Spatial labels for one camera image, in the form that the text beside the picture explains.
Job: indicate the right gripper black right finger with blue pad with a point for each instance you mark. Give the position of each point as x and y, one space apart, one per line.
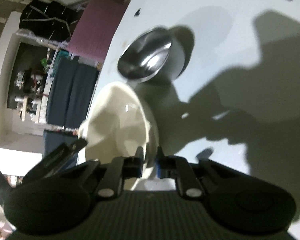
178 168

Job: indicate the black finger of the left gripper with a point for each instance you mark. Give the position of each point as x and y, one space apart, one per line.
60 159

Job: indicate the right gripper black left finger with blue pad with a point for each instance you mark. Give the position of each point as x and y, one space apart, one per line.
120 169

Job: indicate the cream ceramic handled bowl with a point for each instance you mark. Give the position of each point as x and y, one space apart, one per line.
117 124

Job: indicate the round stainless steel bowl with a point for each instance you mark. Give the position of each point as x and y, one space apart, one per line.
156 56

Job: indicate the dark blue sofa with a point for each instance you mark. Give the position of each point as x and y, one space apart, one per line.
69 97

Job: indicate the cluttered white shelf unit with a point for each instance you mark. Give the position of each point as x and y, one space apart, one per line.
25 60

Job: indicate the maroon armchair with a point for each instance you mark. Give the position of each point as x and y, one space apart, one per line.
95 29

